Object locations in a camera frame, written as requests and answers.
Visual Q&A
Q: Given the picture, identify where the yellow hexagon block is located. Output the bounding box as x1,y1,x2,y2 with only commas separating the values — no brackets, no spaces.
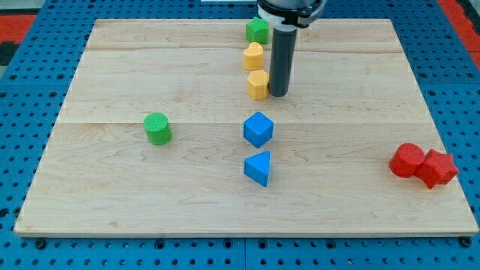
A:
247,70,269,100

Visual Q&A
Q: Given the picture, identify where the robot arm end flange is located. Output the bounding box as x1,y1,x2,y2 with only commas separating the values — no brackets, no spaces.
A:
257,0,328,32

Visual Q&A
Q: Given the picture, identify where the green cylinder block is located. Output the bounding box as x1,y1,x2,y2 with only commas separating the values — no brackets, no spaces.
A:
143,112,172,146

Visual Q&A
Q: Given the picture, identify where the wooden board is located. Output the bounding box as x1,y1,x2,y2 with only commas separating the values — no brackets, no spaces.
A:
14,19,479,238

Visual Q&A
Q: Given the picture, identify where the red cylinder block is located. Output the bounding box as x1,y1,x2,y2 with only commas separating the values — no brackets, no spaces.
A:
388,142,425,178

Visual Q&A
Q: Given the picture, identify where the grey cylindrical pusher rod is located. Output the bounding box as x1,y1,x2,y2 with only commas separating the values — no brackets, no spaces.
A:
268,28,297,97

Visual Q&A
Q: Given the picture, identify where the yellow heart block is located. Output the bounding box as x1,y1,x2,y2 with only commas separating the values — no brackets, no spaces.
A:
243,42,263,71

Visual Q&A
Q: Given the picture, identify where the blue triangle block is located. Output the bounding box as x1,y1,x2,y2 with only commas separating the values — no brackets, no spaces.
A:
244,151,271,187

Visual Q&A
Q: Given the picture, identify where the blue cube block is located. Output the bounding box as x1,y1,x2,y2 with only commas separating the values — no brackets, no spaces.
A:
243,111,275,148

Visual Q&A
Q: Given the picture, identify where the green star block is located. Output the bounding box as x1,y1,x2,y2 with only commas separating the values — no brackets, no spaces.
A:
245,17,269,44

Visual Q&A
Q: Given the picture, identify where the red star block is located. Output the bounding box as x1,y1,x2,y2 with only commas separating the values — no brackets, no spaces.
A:
414,149,459,189

